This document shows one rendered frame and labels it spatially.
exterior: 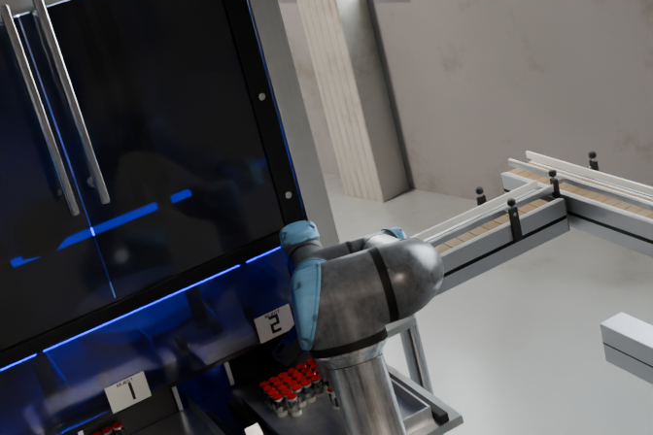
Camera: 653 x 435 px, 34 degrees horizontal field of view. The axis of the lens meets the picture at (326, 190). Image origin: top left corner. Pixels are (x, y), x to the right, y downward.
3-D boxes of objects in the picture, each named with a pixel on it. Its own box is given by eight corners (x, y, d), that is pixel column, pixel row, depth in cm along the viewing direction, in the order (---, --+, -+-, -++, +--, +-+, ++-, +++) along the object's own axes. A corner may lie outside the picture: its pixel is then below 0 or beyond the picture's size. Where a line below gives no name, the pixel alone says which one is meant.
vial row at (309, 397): (276, 415, 223) (270, 396, 221) (349, 378, 229) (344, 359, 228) (280, 418, 221) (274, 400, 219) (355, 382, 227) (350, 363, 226)
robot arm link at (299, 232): (280, 241, 202) (273, 225, 210) (294, 292, 206) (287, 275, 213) (320, 228, 203) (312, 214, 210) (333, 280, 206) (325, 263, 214)
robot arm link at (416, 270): (453, 227, 156) (394, 213, 205) (381, 249, 155) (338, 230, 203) (475, 303, 157) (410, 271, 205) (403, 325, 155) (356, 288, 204)
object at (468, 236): (349, 342, 252) (333, 284, 246) (319, 321, 265) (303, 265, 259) (574, 232, 277) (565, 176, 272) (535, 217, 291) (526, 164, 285)
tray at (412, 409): (245, 410, 227) (241, 396, 226) (350, 359, 237) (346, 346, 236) (318, 483, 198) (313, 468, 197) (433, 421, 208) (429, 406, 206)
